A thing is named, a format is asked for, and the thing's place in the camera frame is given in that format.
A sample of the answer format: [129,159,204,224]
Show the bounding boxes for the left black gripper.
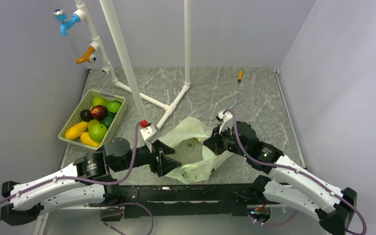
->
[114,139,183,176]

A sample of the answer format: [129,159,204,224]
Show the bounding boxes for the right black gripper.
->
[203,123,249,157]

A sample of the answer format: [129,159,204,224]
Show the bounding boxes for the light green plastic bag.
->
[159,117,232,184]

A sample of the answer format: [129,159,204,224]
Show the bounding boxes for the bright green fake apple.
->
[88,123,108,142]

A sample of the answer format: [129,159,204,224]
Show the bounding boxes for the dark red fake apple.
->
[90,105,108,120]

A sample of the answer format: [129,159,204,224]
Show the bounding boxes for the yellow fake lemon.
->
[64,121,88,141]

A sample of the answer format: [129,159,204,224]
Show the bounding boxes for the yellow fake starfruit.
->
[87,119,100,130]

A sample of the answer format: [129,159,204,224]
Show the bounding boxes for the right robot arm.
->
[203,121,357,235]

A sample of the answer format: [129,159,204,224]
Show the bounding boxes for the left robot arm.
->
[0,138,182,226]

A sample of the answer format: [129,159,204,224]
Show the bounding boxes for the dark green fake avocado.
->
[101,115,115,129]

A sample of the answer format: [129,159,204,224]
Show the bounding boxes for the green fake watermelon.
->
[106,100,121,116]

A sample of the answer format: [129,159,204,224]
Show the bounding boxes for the yellow fake mango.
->
[80,132,100,147]

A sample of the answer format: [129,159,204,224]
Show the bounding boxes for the yellow-green fake lime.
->
[92,96,108,107]

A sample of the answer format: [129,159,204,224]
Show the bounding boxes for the silver wrench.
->
[229,97,242,109]

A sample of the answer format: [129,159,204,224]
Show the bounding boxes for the green plastic basket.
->
[58,89,127,150]

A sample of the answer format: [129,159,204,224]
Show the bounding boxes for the orange faucet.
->
[75,46,96,64]

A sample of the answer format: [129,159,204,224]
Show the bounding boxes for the blue faucet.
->
[53,9,81,37]

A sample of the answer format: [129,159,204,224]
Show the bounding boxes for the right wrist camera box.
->
[217,110,234,134]

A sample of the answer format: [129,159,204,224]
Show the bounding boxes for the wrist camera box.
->
[140,119,161,144]
[217,110,234,134]

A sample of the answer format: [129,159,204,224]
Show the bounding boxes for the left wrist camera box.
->
[140,119,161,144]

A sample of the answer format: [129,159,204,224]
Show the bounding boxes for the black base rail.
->
[89,183,282,222]

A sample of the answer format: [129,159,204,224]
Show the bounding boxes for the orange handle screwdriver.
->
[237,71,243,83]

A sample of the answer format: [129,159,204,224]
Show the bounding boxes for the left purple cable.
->
[0,122,155,235]

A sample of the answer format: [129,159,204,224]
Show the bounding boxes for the purple cable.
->
[223,109,368,235]
[0,122,155,235]

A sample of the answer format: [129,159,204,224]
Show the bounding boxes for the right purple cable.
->
[223,109,368,235]

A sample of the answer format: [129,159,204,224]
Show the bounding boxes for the white PVC pipe frame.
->
[74,0,192,130]

